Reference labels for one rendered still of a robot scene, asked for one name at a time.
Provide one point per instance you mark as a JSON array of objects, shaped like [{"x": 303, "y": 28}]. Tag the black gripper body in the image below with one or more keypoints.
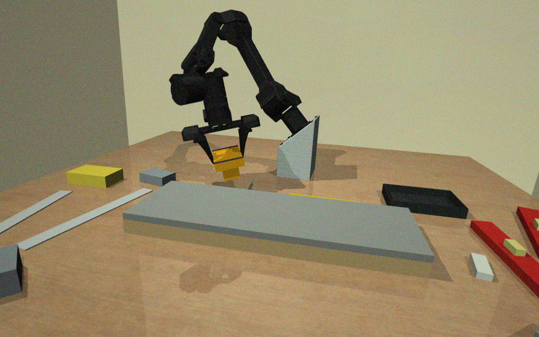
[{"x": 218, "y": 113}]

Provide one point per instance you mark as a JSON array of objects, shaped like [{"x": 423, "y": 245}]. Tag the grey flat strip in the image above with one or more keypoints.
[
  {"x": 19, "y": 217},
  {"x": 55, "y": 231}
]

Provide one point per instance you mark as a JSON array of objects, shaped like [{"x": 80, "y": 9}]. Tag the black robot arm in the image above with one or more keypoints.
[{"x": 195, "y": 85}]

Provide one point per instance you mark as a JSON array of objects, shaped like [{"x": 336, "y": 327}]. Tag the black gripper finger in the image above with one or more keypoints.
[
  {"x": 243, "y": 137},
  {"x": 204, "y": 144}
]

